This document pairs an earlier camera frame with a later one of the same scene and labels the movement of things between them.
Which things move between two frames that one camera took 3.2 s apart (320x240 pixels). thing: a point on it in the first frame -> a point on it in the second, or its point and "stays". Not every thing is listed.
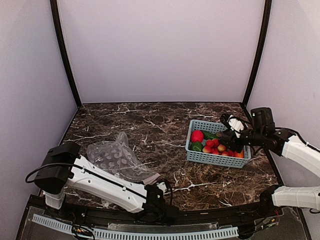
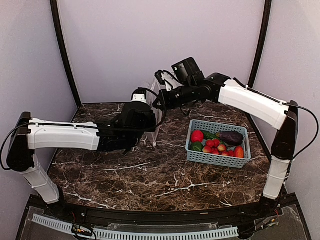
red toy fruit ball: (197, 136) stays
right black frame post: (268, 8) stays
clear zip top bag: (116, 155) -> (151, 93)
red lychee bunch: (212, 146) stays
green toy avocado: (196, 146) stays
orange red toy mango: (240, 155) stays
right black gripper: (234, 145) -> (165, 103)
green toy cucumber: (208, 135) stays
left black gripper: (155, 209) -> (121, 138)
